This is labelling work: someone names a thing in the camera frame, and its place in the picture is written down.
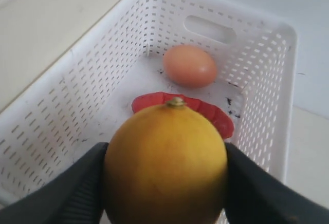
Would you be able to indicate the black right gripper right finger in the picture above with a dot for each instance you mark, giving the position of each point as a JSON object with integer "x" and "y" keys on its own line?
{"x": 254, "y": 196}

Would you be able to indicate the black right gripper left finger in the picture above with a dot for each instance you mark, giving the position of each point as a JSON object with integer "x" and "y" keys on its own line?
{"x": 72, "y": 197}

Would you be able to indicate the red toy shrimp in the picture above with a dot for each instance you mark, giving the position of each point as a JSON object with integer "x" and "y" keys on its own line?
{"x": 220, "y": 120}

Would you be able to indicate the brown egg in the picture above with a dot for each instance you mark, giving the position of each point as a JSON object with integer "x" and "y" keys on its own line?
{"x": 189, "y": 66}

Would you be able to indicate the cream plastic bin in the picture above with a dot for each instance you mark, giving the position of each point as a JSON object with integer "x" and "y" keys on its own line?
{"x": 34, "y": 33}

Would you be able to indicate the white perforated basket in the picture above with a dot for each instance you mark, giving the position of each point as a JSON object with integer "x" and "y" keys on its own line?
{"x": 87, "y": 94}

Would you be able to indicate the yellow lemon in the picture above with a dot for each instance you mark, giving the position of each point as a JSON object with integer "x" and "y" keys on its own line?
{"x": 165, "y": 164}

